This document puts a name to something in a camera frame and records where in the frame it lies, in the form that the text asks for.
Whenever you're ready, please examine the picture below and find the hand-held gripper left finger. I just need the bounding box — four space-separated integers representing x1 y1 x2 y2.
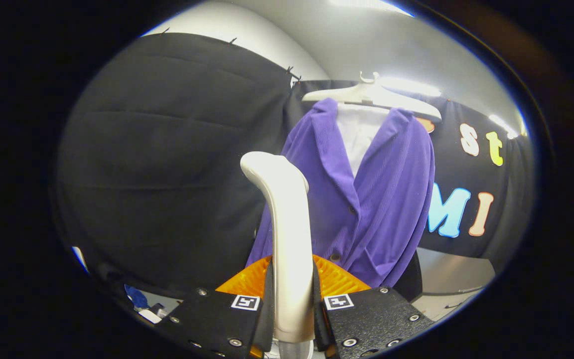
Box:
167 255 275 359

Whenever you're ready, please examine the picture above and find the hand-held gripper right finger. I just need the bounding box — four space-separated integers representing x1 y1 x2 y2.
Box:
312 254 434 359

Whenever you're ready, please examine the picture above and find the white garment steamer head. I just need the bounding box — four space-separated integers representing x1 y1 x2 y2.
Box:
240 151 316 359

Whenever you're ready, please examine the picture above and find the purple jacket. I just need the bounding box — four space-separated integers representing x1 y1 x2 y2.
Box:
246 98 436 289

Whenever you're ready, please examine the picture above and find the white shirt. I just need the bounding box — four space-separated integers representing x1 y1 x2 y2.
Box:
336 103 391 178

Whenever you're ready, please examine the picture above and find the white clothes hanger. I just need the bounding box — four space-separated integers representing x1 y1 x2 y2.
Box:
301 71 442 123

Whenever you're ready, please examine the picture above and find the white box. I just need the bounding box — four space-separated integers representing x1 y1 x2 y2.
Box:
138 308 164 325

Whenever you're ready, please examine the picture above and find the blue cloth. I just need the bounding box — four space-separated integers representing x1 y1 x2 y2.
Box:
125 284 149 309

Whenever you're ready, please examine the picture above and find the grey drawer cabinet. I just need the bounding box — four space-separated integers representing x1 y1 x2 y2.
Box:
409 247 496 322

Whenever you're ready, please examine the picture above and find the black backdrop cloth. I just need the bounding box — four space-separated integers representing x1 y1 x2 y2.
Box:
55 32 537 302

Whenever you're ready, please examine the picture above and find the ceiling light panel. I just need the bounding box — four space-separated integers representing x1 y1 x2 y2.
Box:
489 115 520 140
327 0 413 16
377 76 442 98

